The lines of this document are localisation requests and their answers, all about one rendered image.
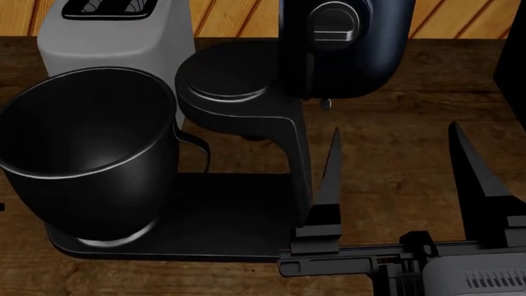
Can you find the black stand mixer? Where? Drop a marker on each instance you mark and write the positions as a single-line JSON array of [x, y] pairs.
[[230, 197]]

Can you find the grey camera box on gripper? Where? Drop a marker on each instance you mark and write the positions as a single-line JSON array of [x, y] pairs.
[[476, 280]]

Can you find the black box-shaped appliance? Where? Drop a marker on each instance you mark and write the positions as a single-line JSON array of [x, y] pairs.
[[511, 43]]

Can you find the dark blue stand mixer head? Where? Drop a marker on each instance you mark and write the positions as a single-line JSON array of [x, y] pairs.
[[370, 61]]

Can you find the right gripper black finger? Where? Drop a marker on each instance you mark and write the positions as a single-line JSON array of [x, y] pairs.
[[485, 200], [328, 216]]

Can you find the grey two-slot toaster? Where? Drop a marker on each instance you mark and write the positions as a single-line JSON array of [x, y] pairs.
[[115, 43]]

